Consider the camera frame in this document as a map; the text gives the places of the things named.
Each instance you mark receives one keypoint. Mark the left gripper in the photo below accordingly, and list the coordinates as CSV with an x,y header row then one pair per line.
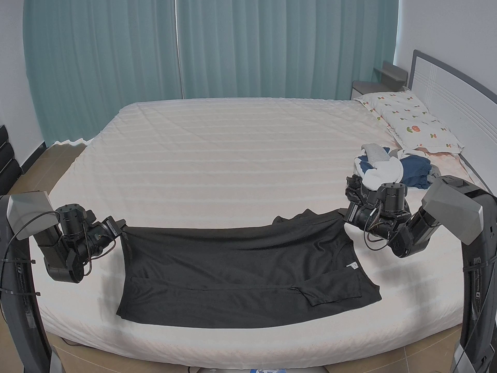
x,y
114,227

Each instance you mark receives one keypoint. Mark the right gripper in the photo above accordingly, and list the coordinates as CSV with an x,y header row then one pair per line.
x,y
356,216

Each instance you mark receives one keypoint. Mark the black T-shirt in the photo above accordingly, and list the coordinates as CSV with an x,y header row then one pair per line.
x,y
240,270

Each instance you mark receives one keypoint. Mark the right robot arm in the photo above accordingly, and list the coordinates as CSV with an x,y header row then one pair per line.
x,y
454,208

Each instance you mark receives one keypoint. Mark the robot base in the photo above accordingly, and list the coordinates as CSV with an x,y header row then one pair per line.
x,y
225,370

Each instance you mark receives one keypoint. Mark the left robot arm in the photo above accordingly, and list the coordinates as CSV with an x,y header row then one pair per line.
x,y
27,216

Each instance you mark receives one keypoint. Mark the pile of clothes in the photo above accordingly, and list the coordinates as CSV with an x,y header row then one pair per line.
x,y
388,171

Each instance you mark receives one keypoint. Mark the bed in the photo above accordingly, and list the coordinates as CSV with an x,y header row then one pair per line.
x,y
233,150

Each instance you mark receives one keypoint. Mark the white printed pillow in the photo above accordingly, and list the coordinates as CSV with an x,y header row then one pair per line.
x,y
411,121

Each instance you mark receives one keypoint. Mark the black chest of drawers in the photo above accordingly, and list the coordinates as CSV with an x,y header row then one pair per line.
x,y
7,161

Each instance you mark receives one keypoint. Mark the grey bedside table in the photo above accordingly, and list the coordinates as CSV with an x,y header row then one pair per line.
x,y
374,87

